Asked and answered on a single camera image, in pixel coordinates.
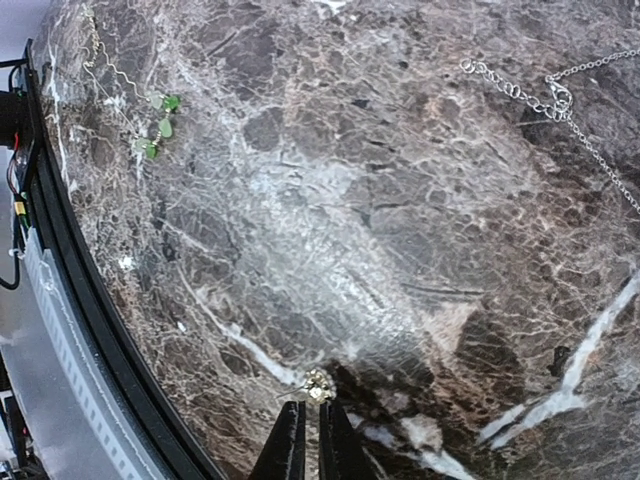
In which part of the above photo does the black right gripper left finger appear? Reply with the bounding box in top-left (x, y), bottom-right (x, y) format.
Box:
top-left (248, 401), bottom-right (306, 480)

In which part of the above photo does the green leaf gold necklace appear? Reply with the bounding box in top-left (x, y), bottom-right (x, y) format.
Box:
top-left (82, 10), bottom-right (183, 161)

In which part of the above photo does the thin silver necklace chain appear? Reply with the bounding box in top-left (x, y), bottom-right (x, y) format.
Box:
top-left (460, 48), bottom-right (640, 216)

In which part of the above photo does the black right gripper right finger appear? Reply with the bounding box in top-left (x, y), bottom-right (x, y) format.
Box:
top-left (319, 400), bottom-right (376, 480)

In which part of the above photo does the white perforated cable rail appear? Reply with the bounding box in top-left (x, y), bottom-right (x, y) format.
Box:
top-left (20, 230), bottom-right (171, 480)

